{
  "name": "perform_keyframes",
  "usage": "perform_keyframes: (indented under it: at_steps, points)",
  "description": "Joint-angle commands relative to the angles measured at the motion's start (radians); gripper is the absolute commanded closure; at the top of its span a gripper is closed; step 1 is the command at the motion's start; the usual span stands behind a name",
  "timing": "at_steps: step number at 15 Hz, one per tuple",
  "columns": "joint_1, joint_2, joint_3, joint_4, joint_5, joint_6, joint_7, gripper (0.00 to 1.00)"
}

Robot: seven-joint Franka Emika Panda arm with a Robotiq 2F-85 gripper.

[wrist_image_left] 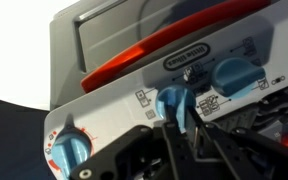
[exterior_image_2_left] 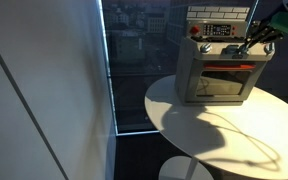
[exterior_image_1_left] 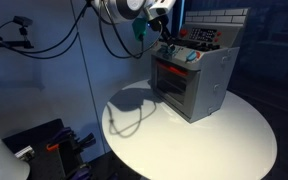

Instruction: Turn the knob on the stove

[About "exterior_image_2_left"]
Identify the red oven door handle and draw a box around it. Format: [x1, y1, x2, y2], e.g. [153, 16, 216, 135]
[203, 63, 257, 71]

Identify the blue grey stove knob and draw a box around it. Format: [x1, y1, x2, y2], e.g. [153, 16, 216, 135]
[221, 44, 240, 55]
[238, 45, 252, 55]
[199, 42, 213, 54]
[263, 42, 276, 56]

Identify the white round table base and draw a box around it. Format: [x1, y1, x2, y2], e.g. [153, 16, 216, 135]
[158, 155, 215, 180]

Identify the grey toy stove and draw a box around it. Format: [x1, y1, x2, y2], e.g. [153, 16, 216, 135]
[174, 5, 276, 107]

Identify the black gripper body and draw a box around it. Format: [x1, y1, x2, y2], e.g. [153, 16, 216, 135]
[263, 17, 285, 37]

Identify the white table leg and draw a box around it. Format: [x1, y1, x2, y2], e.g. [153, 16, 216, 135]
[185, 157, 200, 180]

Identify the red round stove dial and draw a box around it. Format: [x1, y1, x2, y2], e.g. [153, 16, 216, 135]
[189, 25, 201, 36]

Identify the white window frame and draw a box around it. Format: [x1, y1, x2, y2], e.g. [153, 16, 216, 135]
[97, 0, 160, 137]

